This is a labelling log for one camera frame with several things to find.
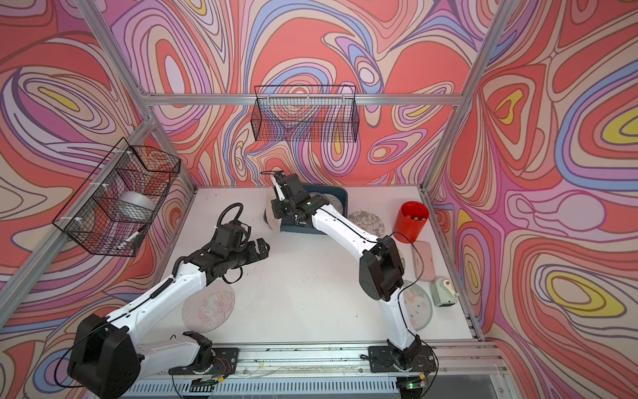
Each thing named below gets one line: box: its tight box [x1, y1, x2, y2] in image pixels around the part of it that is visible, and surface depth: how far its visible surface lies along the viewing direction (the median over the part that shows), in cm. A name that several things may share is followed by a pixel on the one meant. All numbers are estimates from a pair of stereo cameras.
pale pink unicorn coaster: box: [181, 280, 236, 334], surface depth 84 cm
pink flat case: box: [412, 240, 437, 282], surface depth 93 cm
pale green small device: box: [430, 277, 460, 307], surface depth 82 cm
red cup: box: [392, 201, 430, 244], surface depth 96 cm
